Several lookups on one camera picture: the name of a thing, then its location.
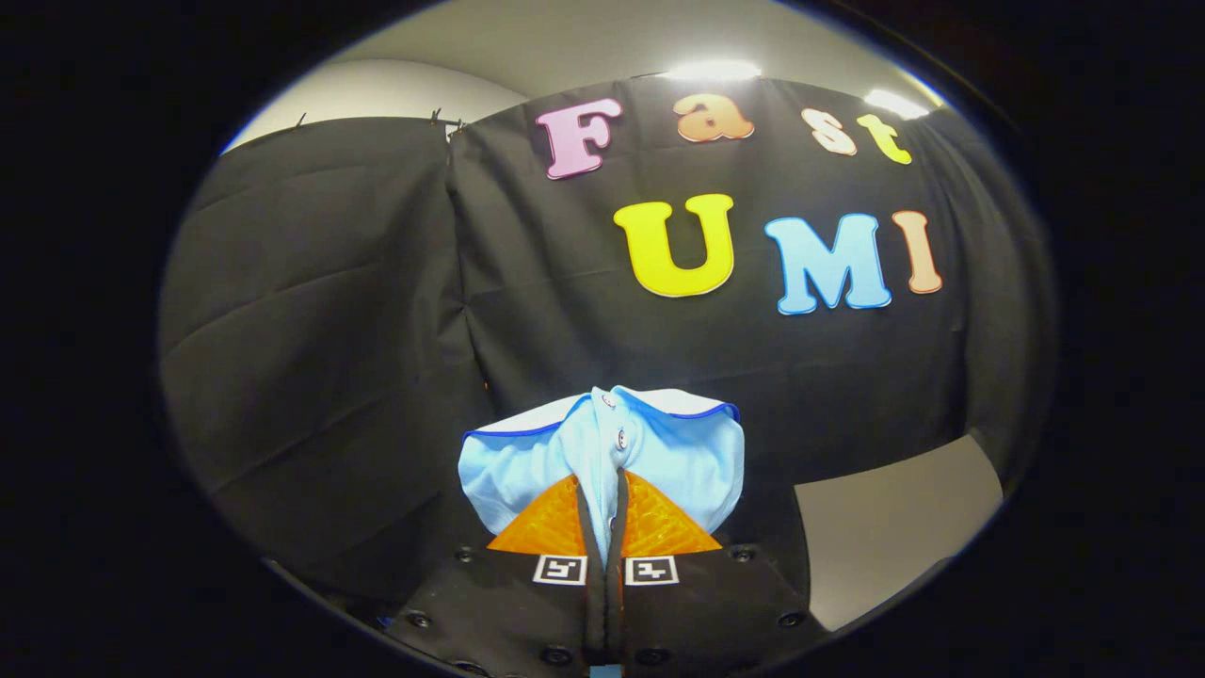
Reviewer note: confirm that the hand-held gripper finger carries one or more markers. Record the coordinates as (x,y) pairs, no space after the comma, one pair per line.
(614,603)
(593,603)

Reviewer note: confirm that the light blue polo shirt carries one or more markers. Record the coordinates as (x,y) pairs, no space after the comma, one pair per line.
(678,452)

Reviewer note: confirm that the grey cabinet with dark top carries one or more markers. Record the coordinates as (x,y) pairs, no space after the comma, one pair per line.
(894,527)

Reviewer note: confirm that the black backdrop cloth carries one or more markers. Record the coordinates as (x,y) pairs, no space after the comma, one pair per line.
(358,330)

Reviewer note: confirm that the ceiling light panel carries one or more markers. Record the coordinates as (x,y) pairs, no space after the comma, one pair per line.
(894,102)
(713,71)

